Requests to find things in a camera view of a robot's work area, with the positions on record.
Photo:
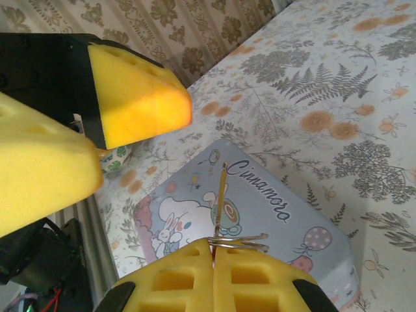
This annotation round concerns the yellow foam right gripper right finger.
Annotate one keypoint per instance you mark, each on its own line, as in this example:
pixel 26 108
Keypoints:
pixel 260 279

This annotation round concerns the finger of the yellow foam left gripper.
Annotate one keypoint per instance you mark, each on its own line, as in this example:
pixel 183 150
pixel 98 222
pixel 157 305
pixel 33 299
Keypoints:
pixel 39 169
pixel 139 104

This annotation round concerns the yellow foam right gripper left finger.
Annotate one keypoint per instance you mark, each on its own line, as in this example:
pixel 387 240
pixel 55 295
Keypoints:
pixel 175 282

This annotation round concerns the cartoon print tin box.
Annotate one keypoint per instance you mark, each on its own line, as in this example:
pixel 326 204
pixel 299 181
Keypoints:
pixel 260 201

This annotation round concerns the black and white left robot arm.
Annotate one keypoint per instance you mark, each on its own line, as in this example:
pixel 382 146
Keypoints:
pixel 32 260

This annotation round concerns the round cup with leaf print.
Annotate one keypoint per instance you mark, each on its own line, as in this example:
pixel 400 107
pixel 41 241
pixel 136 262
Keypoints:
pixel 117 161

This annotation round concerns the floral patterned table cover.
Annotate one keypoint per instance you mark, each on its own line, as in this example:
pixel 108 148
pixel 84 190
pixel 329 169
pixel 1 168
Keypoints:
pixel 325 97

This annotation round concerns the aluminium left side rail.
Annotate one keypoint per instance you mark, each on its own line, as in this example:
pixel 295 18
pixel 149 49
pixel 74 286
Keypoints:
pixel 97 253

